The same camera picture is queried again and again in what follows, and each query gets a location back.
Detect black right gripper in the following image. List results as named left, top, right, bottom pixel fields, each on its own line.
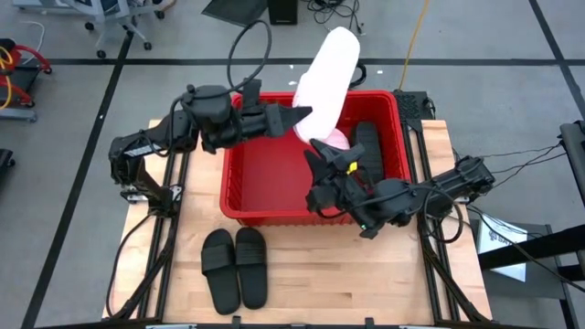
left=303, top=139, right=367, bottom=216

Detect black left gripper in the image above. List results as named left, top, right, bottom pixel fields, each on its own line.
left=237, top=103, right=314, bottom=141

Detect black slide sandal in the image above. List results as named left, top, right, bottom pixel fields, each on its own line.
left=200, top=228, right=242, bottom=316
left=349, top=121, right=385, bottom=184
left=234, top=227, right=269, bottom=311

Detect red plastic bin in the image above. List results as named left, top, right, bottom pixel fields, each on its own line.
left=218, top=90, right=412, bottom=228

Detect black perforated box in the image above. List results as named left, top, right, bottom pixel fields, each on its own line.
left=392, top=90, right=436, bottom=123

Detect dark floor mat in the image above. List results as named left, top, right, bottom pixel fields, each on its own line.
left=201, top=0, right=270, bottom=27

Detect white printed paper sheet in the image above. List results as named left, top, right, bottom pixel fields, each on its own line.
left=476, top=213, right=530, bottom=283

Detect white rolling cart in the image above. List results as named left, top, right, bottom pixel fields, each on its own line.
left=12, top=0, right=166, bottom=59

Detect black beam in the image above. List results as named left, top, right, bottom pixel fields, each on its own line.
left=477, top=225, right=585, bottom=271

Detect black desk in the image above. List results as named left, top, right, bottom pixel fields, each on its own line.
left=558, top=120, right=585, bottom=209

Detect black caster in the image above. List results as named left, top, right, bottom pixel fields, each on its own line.
left=0, top=148, right=16, bottom=180

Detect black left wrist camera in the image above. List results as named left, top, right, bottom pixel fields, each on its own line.
left=240, top=78, right=265, bottom=110

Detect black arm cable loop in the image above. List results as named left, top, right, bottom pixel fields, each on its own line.
left=227, top=19, right=273, bottom=92
left=422, top=185, right=466, bottom=244

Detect black floor cable bundle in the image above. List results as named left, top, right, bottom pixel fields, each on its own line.
left=304, top=0, right=365, bottom=37

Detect black aluminium frame rails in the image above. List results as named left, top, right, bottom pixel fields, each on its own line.
left=401, top=118, right=493, bottom=324
left=102, top=148, right=191, bottom=321

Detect yellow floor cable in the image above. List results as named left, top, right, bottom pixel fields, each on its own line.
left=399, top=0, right=431, bottom=91

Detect black frame rail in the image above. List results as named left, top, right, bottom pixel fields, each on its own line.
left=34, top=317, right=549, bottom=329

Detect thin black cable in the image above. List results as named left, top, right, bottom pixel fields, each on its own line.
left=491, top=152, right=568, bottom=176
left=473, top=143, right=564, bottom=160

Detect black arm base cable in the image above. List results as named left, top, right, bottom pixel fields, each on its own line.
left=105, top=213, right=154, bottom=319

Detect red hose cart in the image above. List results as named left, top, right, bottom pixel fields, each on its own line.
left=0, top=37, right=53, bottom=123

